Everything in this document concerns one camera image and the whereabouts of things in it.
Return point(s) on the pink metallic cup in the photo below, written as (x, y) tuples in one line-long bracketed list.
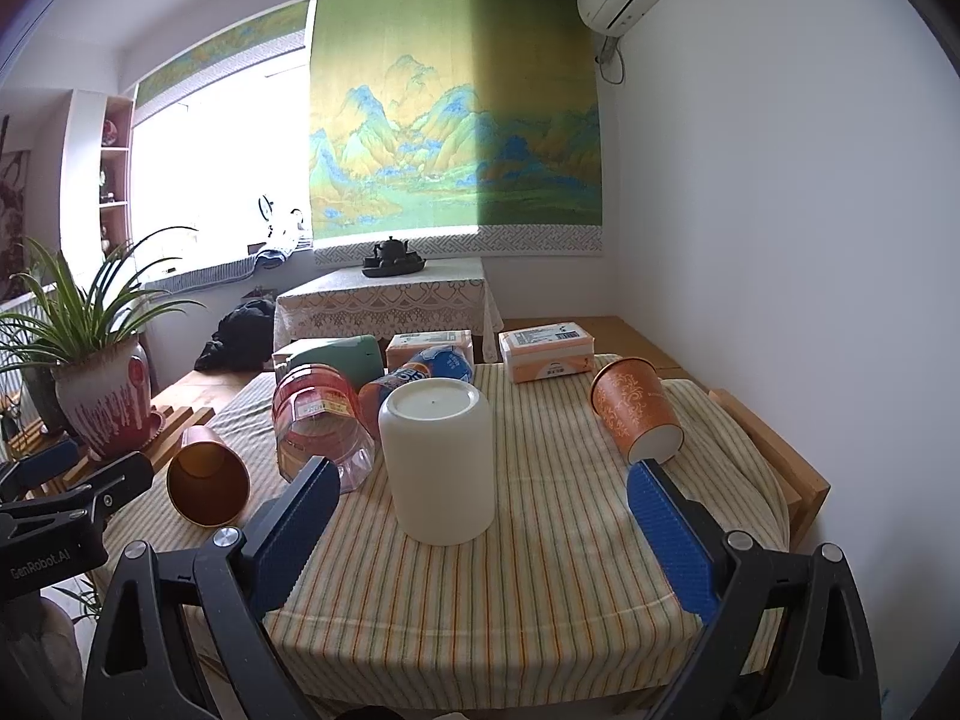
[(206, 476)]

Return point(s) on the grey windowsill cushion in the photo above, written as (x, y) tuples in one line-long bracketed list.
[(202, 274)]

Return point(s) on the white wall shelf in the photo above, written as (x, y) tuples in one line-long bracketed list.
[(112, 165)]

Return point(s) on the green plastic cup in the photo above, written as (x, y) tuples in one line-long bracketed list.
[(341, 356)]

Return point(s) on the orange tissue pack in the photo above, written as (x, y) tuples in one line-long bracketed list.
[(547, 352), (427, 343)]

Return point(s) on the striped tablecloth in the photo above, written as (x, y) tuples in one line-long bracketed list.
[(540, 540)]

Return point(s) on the wooden table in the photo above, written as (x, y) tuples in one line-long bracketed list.
[(765, 442)]

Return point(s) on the black teapot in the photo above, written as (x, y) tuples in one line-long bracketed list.
[(391, 249)]

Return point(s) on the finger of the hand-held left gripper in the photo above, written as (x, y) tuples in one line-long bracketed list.
[(41, 465), (112, 484)]

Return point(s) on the wooden slatted trivet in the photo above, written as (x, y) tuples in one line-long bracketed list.
[(180, 420)]

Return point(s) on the white cloth bundle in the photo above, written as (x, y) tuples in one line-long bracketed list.
[(281, 244)]

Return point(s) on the black bag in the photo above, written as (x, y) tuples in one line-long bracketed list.
[(240, 334)]

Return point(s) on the dark wall picture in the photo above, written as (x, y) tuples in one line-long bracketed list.
[(11, 210)]

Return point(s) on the orange soda bottle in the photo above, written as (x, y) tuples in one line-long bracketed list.
[(420, 375)]

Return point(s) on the lace covered side table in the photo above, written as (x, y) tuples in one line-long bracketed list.
[(390, 304)]

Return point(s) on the white ceramic cup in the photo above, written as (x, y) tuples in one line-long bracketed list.
[(439, 465)]

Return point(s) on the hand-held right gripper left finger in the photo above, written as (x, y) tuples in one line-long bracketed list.
[(289, 540)]

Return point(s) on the landscape painting roller blind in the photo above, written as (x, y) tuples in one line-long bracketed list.
[(450, 127)]

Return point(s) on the clear pink plastic cup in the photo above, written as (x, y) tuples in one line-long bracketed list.
[(319, 420)]

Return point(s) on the narrow landscape window blind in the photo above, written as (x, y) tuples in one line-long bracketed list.
[(225, 45)]

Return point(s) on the potted green plant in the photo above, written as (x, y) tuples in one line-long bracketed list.
[(101, 397)]

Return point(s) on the black tea tray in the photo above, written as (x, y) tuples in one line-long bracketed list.
[(397, 268)]

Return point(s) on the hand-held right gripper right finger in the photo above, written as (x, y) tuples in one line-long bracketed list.
[(671, 540)]

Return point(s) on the orange patterned paper cup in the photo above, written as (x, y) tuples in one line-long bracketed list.
[(634, 409)]

